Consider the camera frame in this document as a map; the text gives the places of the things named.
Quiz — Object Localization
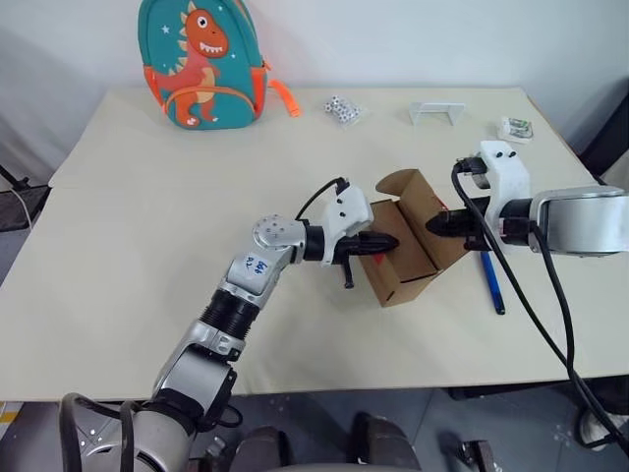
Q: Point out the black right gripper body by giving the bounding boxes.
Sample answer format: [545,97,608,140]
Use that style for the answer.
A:
[464,208,492,251]

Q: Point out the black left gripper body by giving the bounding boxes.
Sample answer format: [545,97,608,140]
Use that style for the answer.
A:
[333,233,368,291]

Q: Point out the brown cardboard box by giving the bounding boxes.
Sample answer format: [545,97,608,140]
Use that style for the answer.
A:
[354,168,486,309]

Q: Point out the blue pen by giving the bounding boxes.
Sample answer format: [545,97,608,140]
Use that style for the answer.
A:
[479,250,506,316]

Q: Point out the small crumpled wrapper packet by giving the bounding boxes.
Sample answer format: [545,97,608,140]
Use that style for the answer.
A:
[494,115,535,145]

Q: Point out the white folding stand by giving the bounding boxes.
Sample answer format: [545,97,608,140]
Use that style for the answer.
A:
[407,101,466,127]

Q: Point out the pack of small soccer balls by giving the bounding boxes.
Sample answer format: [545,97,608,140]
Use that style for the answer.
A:
[322,93,365,125]

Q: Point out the teal dinosaur backpack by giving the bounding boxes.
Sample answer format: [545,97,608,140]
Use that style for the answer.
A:
[137,0,302,132]

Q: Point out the dark rounded shape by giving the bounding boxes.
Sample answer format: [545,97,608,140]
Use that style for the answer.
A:
[235,426,296,472]

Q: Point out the black tripod stand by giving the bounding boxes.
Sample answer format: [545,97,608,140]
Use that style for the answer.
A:
[0,164,50,232]

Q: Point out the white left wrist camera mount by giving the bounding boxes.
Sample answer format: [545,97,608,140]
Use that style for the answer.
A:
[318,182,374,269]

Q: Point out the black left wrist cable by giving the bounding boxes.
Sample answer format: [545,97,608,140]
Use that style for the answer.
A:
[294,176,350,220]

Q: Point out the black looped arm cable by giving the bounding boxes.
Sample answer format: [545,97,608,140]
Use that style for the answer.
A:
[58,391,135,472]

